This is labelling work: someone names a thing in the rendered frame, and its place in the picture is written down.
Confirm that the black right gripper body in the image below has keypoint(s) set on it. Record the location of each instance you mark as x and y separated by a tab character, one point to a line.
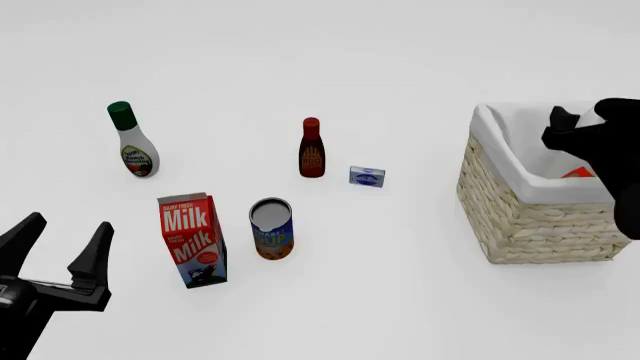
567	137

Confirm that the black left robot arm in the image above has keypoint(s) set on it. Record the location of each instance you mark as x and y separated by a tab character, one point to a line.
17	337

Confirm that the woven wicker basket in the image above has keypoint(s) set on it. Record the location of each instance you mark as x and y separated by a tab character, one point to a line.
530	228

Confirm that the ranch dressing bottle green cap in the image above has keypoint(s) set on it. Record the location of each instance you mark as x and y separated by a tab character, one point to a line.
137	150

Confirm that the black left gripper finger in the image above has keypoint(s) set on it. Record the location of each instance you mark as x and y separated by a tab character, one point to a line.
22	243
95	258

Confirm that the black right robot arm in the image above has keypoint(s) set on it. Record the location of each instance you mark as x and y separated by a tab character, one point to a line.
622	157

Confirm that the dark red BBQ sauce bottle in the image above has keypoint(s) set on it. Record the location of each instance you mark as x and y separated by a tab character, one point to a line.
312	157

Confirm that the red milk carton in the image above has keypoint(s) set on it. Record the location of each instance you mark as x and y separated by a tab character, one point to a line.
192	240

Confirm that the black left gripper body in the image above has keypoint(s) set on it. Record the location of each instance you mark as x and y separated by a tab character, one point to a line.
50	296

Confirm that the small blue printed box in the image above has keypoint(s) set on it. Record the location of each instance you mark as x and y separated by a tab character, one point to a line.
367	177

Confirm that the white cloth basket liner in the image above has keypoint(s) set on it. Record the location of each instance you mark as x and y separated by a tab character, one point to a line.
515	157

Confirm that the red ketchup bottle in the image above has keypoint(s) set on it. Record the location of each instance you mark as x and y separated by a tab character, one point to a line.
580	173

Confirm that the blue soup can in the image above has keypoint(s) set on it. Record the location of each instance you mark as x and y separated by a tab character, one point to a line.
272	232

